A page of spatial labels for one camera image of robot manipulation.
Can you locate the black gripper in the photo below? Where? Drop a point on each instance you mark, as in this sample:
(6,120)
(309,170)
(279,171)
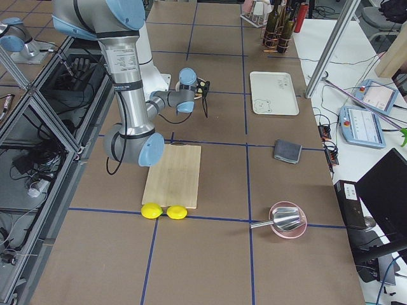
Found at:
(200,88)

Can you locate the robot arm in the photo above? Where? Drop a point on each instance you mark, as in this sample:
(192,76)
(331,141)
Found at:
(24,49)
(114,25)

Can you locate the cream bear tray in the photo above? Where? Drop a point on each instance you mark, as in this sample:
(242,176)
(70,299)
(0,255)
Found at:
(272,93)

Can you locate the white round plate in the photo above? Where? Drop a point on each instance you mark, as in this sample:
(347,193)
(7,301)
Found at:
(177,85)

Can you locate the dark wine bottle front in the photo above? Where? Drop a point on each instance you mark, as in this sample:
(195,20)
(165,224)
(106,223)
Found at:
(272,24)

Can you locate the dark wine bottle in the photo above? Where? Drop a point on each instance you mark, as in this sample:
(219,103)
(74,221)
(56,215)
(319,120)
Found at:
(286,31)
(293,10)
(272,24)

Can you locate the dark wine bottle middle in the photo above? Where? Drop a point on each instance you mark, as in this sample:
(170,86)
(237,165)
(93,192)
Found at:
(286,31)

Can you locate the pink cup large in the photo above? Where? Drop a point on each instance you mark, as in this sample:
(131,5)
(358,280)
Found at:
(247,6)

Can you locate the wooden cutting board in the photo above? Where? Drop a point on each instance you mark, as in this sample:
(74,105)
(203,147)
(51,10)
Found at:
(174,179)

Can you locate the grey folded cloth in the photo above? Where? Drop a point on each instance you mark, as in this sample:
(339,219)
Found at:
(287,151)

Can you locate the dark wine bottle back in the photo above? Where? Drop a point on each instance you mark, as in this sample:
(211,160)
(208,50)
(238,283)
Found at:
(293,10)

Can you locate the yellow lemon half right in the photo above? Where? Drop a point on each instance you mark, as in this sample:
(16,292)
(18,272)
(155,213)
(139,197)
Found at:
(177,212)

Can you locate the red cylinder bottle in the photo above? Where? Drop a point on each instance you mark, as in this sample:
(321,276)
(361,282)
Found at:
(302,12)

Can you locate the metal scoop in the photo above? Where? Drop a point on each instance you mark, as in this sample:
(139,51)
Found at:
(283,219)

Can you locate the blue teach pendant near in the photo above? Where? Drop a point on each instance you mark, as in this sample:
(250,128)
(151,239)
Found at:
(361,127)

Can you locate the blue teach pendant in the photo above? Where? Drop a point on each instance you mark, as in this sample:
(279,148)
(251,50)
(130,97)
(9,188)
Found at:
(361,127)
(377,95)

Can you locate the pink bowl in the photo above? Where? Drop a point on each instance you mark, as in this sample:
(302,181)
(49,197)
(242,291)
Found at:
(295,233)

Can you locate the blue teach pendant far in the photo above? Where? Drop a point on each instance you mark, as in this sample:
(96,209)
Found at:
(377,95)

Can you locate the green tipped metal stick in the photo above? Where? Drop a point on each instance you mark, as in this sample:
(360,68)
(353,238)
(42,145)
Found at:
(368,107)

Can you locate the black monitor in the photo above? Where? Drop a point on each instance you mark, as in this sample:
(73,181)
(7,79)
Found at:
(383,192)

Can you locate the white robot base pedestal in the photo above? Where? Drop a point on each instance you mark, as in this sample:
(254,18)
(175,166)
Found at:
(149,78)

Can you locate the copper wire bottle rack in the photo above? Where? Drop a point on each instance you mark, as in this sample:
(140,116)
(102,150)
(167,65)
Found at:
(276,41)

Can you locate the aluminium frame post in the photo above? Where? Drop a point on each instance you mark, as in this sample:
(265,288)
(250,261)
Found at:
(334,38)

